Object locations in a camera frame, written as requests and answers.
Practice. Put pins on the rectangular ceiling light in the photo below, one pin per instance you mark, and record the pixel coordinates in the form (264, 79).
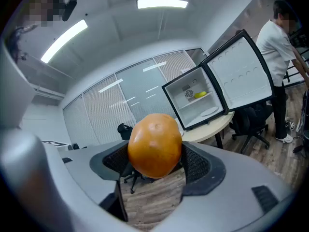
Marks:
(64, 40)
(161, 3)

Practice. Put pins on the white paper notice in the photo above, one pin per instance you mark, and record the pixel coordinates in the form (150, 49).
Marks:
(186, 70)

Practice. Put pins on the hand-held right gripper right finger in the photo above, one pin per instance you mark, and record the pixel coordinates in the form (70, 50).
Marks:
(231, 178)

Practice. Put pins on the white plate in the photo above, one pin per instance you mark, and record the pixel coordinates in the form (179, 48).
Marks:
(209, 111)

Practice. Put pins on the black mini fridge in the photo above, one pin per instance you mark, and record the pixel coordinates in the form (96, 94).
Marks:
(241, 76)

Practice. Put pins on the black office chair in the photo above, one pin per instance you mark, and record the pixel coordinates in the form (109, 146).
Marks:
(251, 120)
(124, 130)

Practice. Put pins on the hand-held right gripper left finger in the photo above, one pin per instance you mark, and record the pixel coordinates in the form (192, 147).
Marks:
(79, 168)

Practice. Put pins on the yellow food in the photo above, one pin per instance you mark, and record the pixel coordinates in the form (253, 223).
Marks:
(200, 94)

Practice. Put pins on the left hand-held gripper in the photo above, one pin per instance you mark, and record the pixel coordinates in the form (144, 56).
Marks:
(56, 143)

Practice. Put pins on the black head-mounted camera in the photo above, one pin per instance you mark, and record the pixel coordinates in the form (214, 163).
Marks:
(69, 8)

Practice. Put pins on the round beige table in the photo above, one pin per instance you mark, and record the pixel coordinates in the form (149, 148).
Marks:
(205, 130)

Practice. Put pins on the glass partition with blinds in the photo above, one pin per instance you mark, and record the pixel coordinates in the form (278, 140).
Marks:
(125, 95)

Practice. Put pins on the round orange food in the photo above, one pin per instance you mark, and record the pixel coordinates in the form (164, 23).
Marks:
(154, 146)

